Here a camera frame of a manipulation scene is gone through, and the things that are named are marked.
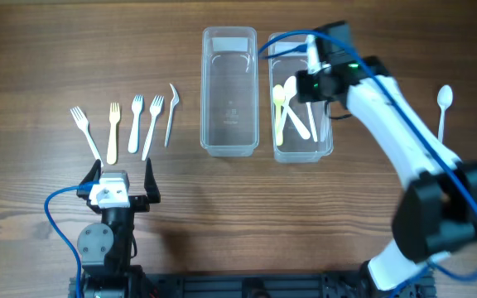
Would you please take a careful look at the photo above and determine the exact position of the blue cable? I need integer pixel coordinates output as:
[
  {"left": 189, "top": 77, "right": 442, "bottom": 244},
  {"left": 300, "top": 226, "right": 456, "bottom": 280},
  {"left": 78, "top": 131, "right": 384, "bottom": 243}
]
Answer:
[
  {"left": 257, "top": 29, "right": 477, "bottom": 298},
  {"left": 43, "top": 180, "right": 100, "bottom": 298}
]

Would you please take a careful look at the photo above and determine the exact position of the clear bent plastic fork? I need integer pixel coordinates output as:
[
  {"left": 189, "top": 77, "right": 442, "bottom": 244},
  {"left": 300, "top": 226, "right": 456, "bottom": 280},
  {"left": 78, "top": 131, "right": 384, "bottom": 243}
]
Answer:
[{"left": 164, "top": 84, "right": 180, "bottom": 147}]

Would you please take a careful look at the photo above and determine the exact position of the blue left cable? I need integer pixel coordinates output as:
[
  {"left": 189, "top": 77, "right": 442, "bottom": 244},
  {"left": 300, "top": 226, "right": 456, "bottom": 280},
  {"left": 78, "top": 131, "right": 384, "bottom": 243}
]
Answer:
[{"left": 43, "top": 180, "right": 100, "bottom": 298}]

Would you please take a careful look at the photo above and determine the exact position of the yellow plastic spoon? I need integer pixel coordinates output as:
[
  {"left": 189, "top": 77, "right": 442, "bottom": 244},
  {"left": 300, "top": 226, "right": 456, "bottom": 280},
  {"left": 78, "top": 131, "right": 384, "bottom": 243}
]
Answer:
[{"left": 272, "top": 84, "right": 285, "bottom": 146}]

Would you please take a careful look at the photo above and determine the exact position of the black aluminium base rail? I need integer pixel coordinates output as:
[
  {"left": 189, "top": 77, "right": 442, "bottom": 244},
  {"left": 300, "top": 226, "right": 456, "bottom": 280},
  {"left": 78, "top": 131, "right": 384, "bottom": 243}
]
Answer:
[{"left": 67, "top": 271, "right": 435, "bottom": 298}]

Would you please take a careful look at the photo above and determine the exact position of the broad white plastic spoon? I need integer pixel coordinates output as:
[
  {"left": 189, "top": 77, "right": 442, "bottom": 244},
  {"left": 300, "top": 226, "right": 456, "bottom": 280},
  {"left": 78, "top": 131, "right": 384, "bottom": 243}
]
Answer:
[{"left": 287, "top": 107, "right": 311, "bottom": 140}]

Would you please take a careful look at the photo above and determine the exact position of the blue right cable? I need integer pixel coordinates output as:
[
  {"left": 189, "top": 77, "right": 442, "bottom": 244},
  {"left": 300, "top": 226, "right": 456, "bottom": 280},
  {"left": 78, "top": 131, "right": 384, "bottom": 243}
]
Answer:
[{"left": 257, "top": 29, "right": 477, "bottom": 298}]

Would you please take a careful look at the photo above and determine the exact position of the broad white plastic fork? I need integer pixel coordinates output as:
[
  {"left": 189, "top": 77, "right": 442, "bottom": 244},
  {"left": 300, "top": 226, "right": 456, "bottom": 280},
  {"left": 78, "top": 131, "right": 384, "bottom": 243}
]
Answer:
[{"left": 128, "top": 94, "right": 144, "bottom": 154}]

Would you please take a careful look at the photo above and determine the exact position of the yellow plastic fork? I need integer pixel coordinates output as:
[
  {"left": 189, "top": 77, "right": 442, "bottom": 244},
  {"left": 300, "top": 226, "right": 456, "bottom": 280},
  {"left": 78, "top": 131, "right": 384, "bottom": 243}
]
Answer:
[{"left": 107, "top": 103, "right": 121, "bottom": 165}]

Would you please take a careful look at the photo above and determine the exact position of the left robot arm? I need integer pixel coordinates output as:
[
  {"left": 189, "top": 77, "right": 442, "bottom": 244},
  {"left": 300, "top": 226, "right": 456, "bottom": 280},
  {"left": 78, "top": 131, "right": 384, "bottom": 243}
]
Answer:
[{"left": 68, "top": 159, "right": 161, "bottom": 298}]

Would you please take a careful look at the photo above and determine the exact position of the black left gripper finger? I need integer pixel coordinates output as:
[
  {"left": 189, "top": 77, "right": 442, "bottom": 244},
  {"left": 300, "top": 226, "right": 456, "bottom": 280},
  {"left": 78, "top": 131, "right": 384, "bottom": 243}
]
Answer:
[
  {"left": 81, "top": 159, "right": 102, "bottom": 185},
  {"left": 143, "top": 158, "right": 161, "bottom": 204}
]

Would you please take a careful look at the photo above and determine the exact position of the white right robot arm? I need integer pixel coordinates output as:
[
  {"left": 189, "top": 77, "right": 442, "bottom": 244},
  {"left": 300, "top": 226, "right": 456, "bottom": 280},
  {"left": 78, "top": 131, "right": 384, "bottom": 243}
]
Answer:
[{"left": 296, "top": 22, "right": 477, "bottom": 297}]

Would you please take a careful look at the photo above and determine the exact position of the right clear plastic container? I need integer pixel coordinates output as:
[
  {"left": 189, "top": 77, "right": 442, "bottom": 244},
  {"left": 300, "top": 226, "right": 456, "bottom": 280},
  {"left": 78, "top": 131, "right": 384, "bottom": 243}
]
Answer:
[{"left": 265, "top": 36, "right": 334, "bottom": 163}]

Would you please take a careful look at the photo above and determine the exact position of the clear plastic container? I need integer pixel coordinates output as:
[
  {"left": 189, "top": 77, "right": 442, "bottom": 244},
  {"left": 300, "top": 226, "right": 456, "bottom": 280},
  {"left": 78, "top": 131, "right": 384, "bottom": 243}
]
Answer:
[
  {"left": 200, "top": 26, "right": 259, "bottom": 157},
  {"left": 265, "top": 36, "right": 334, "bottom": 163}
]

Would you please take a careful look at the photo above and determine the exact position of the left clear plastic container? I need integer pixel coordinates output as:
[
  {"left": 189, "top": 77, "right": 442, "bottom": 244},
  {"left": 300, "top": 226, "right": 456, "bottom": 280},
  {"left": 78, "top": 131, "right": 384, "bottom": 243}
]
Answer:
[{"left": 200, "top": 26, "right": 259, "bottom": 157}]

